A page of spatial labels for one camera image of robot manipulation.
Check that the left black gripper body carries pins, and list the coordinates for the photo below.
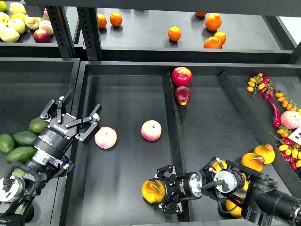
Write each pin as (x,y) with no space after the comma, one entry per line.
(56,138)

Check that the black middle tray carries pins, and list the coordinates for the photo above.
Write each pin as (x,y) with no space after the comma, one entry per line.
(221,119)

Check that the red chili pepper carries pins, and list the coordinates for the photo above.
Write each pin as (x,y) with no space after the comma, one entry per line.
(276,114)

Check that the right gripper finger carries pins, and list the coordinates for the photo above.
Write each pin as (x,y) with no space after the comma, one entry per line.
(170,206)
(166,173)

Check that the green avocado top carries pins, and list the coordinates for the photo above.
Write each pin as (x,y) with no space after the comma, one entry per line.
(37,125)

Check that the pale yellow apple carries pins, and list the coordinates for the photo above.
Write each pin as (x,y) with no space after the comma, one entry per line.
(9,35)
(32,22)
(17,24)

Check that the pale apple far left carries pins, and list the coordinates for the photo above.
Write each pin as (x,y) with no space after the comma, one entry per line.
(4,18)

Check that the bright red apple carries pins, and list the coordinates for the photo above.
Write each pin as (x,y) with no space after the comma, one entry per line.
(181,76)

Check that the dark green avocado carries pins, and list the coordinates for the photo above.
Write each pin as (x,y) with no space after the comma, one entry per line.
(28,213)

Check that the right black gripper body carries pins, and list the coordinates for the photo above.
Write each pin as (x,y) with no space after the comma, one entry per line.
(184,187)

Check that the white label card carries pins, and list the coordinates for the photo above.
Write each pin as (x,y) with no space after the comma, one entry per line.
(296,136)

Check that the pale yellow apple right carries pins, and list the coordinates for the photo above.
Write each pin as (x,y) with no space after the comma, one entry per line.
(32,22)

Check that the pale pear on shelf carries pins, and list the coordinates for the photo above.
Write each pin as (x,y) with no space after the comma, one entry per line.
(16,7)

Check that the pale yellow apple middle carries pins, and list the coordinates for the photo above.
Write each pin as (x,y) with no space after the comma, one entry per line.
(17,24)

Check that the pale yellow apple front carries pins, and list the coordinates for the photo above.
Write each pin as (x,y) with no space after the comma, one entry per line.
(9,35)

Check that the green avocado lower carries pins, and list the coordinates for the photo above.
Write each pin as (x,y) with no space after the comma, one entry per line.
(19,173)

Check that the pink apple left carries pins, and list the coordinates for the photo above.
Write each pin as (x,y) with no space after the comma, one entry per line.
(106,137)

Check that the black shelf post right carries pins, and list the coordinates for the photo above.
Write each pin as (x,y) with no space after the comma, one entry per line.
(88,21)

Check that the green lime on shelf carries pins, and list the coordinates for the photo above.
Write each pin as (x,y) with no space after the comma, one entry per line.
(3,6)

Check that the black shelf post left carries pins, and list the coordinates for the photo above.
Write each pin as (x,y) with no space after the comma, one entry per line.
(61,29)

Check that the yellow pear with brown spot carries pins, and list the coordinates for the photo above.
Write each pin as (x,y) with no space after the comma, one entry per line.
(267,152)

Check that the pink peach on shelf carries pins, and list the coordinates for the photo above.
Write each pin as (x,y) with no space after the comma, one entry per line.
(47,26)

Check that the yellow lemon on shelf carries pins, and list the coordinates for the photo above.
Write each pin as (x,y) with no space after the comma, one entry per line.
(19,16)

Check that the orange on shelf left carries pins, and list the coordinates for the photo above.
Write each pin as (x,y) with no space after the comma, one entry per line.
(102,21)

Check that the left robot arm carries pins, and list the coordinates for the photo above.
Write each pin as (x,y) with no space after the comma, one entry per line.
(24,180)

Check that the orange on shelf centre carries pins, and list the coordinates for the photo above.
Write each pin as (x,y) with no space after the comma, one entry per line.
(174,33)

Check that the dark red apple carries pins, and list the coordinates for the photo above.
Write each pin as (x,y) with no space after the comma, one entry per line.
(182,95)

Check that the green avocado centre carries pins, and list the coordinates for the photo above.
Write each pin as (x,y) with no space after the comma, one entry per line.
(25,138)

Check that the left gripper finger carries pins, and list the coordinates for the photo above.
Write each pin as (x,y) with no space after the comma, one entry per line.
(56,106)
(87,127)

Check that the cherry tomato bunch lower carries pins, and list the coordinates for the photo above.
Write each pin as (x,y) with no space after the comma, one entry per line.
(289,149)

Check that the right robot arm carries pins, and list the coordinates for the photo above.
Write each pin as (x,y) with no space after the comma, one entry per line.
(254,192)

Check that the yellow pear hidden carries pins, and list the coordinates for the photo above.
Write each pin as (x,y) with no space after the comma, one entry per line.
(253,161)

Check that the black left tray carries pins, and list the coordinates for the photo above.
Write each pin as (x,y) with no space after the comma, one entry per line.
(26,86)

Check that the yellow pear front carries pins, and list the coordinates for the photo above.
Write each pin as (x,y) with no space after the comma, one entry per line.
(233,209)

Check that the green avocado middle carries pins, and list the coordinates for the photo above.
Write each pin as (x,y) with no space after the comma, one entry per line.
(21,154)

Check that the black shelf post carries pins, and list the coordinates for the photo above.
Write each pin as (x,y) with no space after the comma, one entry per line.
(88,21)
(61,29)

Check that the red apple on shelf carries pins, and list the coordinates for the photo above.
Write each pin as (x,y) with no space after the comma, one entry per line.
(41,36)

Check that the green avocado far left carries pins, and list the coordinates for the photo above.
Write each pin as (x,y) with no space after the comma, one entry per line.
(7,143)

